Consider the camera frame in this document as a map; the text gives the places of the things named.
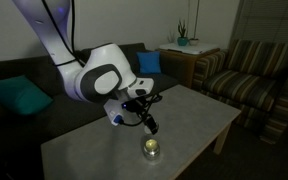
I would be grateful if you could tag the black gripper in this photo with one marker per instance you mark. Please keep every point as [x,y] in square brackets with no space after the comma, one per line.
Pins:
[138,106]

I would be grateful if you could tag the round silver metal lid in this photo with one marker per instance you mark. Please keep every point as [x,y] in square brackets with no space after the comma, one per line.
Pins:
[147,130]

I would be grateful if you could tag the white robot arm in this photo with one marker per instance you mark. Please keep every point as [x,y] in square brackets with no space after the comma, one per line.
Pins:
[106,77]

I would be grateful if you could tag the small silver metal jar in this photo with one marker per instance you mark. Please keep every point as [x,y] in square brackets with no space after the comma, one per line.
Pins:
[151,149]

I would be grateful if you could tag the grey coffee table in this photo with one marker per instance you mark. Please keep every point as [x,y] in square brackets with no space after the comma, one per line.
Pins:
[188,122]

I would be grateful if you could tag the blue square cushion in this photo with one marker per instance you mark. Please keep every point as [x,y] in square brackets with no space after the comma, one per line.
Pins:
[149,62]

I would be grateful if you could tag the wooden side table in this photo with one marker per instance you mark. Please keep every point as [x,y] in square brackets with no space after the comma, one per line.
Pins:
[180,65]

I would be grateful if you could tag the teal pot with plant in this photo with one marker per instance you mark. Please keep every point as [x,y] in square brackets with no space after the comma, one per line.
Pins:
[182,40]

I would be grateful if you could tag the white board on side table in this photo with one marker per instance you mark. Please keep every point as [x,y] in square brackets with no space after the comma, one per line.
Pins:
[188,49]

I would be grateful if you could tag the small white plant pot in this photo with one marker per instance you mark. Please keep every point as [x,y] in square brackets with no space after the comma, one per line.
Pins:
[193,41]

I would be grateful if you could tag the striped fabric armchair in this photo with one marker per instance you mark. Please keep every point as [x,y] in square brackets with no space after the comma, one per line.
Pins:
[253,77]

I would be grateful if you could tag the teal square cushion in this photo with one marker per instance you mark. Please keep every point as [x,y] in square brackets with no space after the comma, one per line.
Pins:
[22,96]

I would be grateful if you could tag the dark grey fabric sofa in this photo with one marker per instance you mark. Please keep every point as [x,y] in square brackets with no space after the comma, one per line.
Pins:
[22,135]

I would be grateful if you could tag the window blinds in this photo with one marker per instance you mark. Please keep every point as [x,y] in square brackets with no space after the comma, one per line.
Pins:
[262,20]

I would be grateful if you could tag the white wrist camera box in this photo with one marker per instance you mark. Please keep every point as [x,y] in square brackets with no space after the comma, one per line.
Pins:
[114,111]

